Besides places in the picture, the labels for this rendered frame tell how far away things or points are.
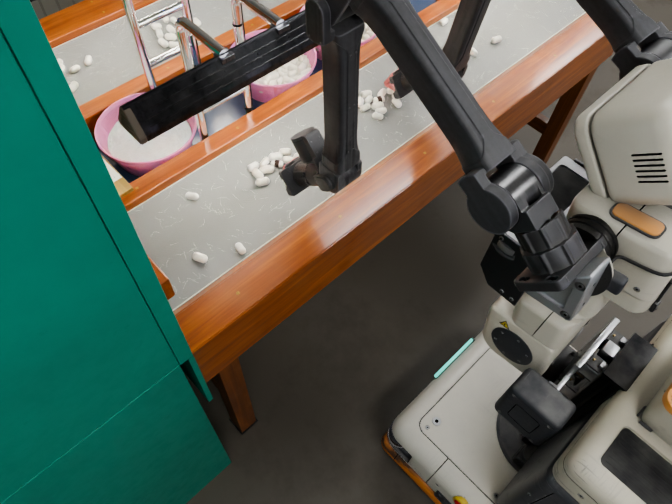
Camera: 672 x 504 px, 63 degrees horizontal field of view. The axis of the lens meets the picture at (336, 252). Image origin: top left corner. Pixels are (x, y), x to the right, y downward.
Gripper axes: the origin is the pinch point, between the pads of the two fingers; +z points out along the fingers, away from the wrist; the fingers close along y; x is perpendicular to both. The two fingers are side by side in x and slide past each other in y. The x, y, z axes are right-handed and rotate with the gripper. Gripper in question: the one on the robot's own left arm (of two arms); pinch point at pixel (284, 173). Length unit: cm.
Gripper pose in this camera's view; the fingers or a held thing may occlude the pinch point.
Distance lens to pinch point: 136.4
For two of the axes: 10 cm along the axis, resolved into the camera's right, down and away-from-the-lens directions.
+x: 4.2, 8.2, 3.9
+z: -5.5, -1.1, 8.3
